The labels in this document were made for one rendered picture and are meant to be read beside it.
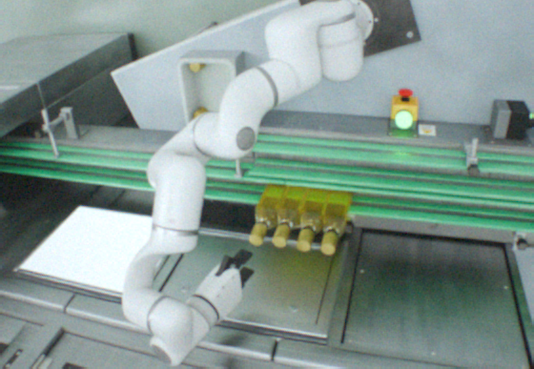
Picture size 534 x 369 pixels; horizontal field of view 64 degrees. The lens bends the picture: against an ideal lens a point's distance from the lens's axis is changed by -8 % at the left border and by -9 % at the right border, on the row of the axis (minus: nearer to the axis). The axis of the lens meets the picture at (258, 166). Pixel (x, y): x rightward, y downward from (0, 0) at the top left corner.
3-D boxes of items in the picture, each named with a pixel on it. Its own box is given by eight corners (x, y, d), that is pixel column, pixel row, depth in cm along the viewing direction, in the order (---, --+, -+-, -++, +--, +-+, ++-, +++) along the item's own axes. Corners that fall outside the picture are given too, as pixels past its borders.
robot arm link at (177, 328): (130, 307, 79) (169, 326, 74) (167, 272, 86) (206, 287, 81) (151, 360, 86) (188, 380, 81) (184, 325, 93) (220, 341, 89)
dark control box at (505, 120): (488, 124, 120) (493, 138, 113) (493, 97, 116) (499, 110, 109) (519, 127, 118) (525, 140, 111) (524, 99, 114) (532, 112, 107)
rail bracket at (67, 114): (81, 133, 160) (42, 164, 142) (70, 90, 151) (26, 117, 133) (92, 133, 159) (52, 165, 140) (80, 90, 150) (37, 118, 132)
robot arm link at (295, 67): (256, 103, 91) (235, 26, 84) (341, 62, 101) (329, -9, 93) (283, 112, 84) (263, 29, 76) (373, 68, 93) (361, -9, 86)
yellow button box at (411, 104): (391, 116, 128) (390, 128, 122) (392, 92, 124) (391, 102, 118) (415, 118, 126) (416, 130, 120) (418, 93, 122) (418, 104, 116)
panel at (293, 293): (80, 210, 152) (15, 276, 124) (78, 202, 150) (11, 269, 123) (347, 248, 127) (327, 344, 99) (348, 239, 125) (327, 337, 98)
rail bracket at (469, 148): (459, 149, 113) (463, 176, 102) (463, 123, 109) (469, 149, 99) (475, 150, 112) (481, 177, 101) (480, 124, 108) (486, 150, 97)
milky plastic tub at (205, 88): (197, 117, 146) (186, 130, 139) (188, 50, 135) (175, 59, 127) (249, 120, 141) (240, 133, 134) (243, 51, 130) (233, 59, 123)
